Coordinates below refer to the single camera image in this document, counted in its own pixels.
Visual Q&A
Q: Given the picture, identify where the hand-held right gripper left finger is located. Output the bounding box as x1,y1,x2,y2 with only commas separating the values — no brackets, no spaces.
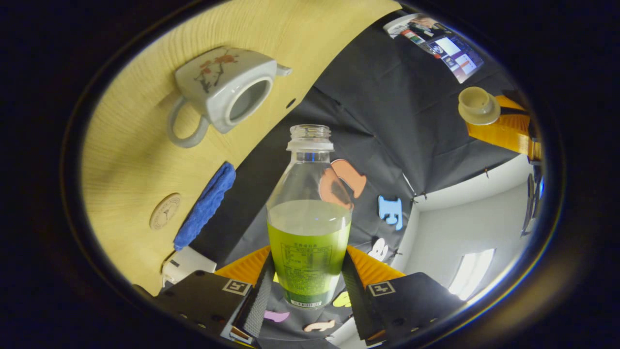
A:
133,246,278,346

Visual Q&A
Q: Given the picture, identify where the clear water bottle green label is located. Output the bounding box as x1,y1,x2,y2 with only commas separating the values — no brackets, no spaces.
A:
265,125,353,310

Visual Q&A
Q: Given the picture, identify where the blue towel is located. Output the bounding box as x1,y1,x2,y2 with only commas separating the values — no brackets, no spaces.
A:
173,161,237,252

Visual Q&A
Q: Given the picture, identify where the white toaster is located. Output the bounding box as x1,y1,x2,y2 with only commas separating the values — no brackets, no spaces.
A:
161,246,217,289

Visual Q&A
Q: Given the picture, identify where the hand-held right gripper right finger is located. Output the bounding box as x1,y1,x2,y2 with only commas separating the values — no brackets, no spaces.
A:
341,245,468,346

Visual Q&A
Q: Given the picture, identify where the computer monitor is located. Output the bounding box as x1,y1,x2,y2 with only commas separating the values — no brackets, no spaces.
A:
383,13,485,84

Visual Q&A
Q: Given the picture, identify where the round wooden coaster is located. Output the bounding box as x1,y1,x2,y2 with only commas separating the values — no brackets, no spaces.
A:
149,193,182,231

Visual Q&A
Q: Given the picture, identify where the black backdrop cloth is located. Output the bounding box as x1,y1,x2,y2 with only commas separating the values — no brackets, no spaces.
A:
191,10,531,349

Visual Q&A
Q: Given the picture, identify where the white ceramic teacup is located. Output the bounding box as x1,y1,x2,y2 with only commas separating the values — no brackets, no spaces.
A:
167,47,293,149

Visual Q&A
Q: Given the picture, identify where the ceiling light panel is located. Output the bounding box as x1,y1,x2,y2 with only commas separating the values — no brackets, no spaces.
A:
448,248,496,298

